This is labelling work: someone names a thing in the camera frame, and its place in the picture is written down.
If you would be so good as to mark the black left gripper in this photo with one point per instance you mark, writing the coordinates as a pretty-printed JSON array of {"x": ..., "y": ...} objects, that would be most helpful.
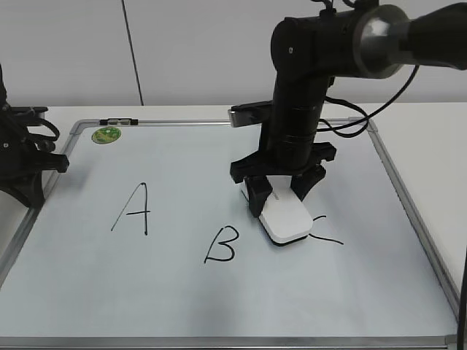
[{"x": 27, "y": 149}]

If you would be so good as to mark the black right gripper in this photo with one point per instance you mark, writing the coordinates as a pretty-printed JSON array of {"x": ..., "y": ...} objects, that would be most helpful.
[{"x": 255, "y": 167}]

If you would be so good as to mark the white whiteboard eraser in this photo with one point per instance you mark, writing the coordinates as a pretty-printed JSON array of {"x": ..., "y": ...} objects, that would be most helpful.
[{"x": 284, "y": 219}]

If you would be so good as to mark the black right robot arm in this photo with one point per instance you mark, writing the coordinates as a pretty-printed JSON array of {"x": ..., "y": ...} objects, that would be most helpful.
[{"x": 370, "y": 41}]

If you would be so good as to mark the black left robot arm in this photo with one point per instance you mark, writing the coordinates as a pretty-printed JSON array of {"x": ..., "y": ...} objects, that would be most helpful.
[{"x": 3, "y": 87}]

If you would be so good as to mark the green round magnet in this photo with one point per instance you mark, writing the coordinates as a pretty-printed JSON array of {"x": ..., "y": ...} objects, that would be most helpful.
[{"x": 106, "y": 135}]

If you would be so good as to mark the white magnetic whiteboard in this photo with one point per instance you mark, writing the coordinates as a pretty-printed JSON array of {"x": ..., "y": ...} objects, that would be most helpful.
[{"x": 147, "y": 243}]

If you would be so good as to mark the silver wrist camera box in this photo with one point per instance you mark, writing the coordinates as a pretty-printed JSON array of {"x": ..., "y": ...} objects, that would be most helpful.
[{"x": 250, "y": 114}]

